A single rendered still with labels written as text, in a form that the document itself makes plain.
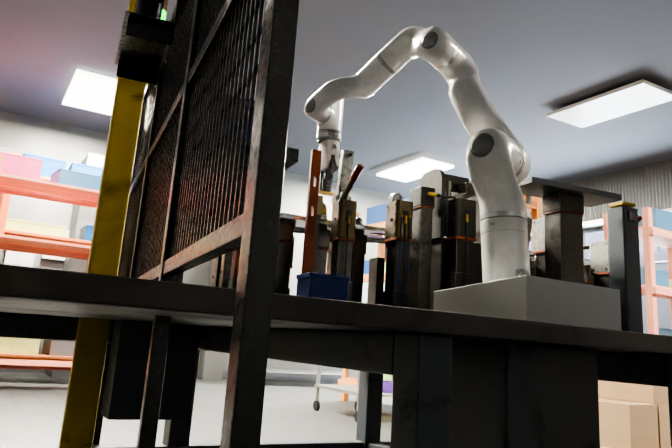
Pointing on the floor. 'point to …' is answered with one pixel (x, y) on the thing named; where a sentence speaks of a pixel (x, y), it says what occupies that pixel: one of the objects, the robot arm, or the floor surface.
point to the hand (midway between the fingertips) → (325, 186)
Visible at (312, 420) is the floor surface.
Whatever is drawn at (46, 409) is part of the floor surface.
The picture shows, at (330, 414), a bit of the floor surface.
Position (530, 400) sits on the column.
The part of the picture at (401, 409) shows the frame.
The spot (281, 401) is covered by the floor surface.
